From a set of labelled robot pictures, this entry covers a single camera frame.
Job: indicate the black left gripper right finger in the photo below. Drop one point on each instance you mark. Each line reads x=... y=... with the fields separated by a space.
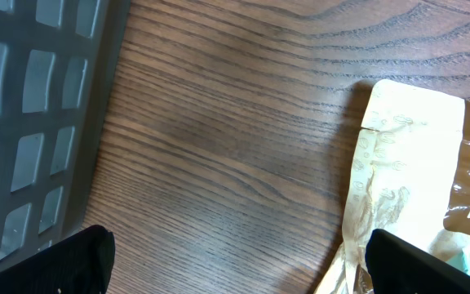
x=397 y=267

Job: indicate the brown snack bag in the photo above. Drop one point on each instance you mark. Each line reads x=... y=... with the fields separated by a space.
x=410 y=176

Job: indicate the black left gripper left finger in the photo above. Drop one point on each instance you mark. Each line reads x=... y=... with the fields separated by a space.
x=80 y=264

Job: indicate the dark grey mesh basket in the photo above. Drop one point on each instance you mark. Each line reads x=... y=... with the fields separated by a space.
x=57 y=64

